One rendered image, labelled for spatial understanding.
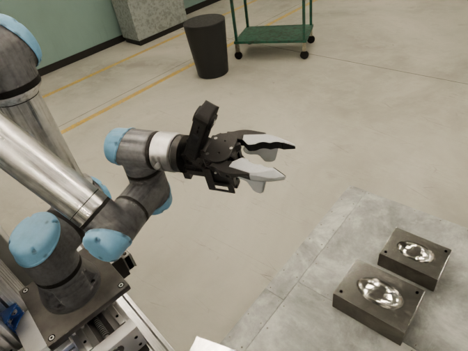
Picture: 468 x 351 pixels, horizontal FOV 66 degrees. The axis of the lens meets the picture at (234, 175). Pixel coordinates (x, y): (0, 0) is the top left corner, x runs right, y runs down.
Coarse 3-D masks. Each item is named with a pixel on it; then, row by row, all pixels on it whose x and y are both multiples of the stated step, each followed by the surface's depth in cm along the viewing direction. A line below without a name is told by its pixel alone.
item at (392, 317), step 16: (352, 272) 108; (368, 272) 107; (384, 272) 106; (336, 288) 104; (352, 288) 104; (368, 288) 105; (384, 288) 104; (400, 288) 102; (416, 288) 101; (336, 304) 106; (352, 304) 100; (368, 304) 99; (384, 304) 101; (400, 304) 99; (416, 304) 98; (368, 320) 100; (384, 320) 95; (400, 320) 95; (384, 336) 99; (400, 336) 94
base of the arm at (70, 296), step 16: (80, 256) 92; (80, 272) 90; (96, 272) 96; (48, 288) 87; (64, 288) 88; (80, 288) 90; (96, 288) 94; (48, 304) 89; (64, 304) 89; (80, 304) 91
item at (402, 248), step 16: (400, 240) 115; (416, 240) 114; (384, 256) 112; (400, 256) 111; (416, 256) 112; (432, 256) 110; (448, 256) 109; (400, 272) 111; (416, 272) 107; (432, 272) 105; (432, 288) 106
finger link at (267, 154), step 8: (248, 136) 64; (256, 136) 63; (264, 136) 63; (272, 136) 62; (248, 144) 62; (256, 144) 62; (264, 144) 62; (272, 144) 62; (280, 144) 62; (288, 144) 61; (248, 152) 65; (256, 152) 65; (264, 152) 65; (272, 152) 65; (264, 160) 67; (272, 160) 66
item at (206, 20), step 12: (192, 24) 401; (204, 24) 395; (216, 24) 392; (192, 36) 400; (204, 36) 396; (216, 36) 400; (192, 48) 413; (204, 48) 405; (216, 48) 408; (204, 60) 416; (216, 60) 417; (204, 72) 428; (216, 72) 427
